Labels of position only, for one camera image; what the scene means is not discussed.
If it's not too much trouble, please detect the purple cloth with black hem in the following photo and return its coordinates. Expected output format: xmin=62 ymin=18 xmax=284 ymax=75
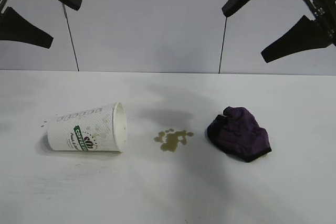
xmin=206 ymin=106 xmax=272 ymax=163

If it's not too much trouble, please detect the white paper coffee cup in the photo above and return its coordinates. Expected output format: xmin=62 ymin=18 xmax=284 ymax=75
xmin=47 ymin=102 xmax=129 ymax=154

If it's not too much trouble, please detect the brown coffee spill puddle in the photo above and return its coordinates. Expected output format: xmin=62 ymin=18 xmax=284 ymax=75
xmin=153 ymin=128 xmax=196 ymax=154

